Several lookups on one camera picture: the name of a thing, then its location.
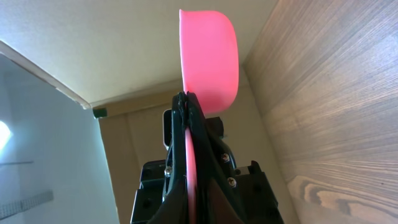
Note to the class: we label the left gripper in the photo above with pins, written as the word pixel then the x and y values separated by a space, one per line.
pixel 259 201

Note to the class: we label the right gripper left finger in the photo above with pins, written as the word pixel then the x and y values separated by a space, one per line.
pixel 174 209

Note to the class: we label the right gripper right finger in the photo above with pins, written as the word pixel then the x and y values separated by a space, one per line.
pixel 215 199

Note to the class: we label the pink plastic measuring scoop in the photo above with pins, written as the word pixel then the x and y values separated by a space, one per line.
pixel 210 70

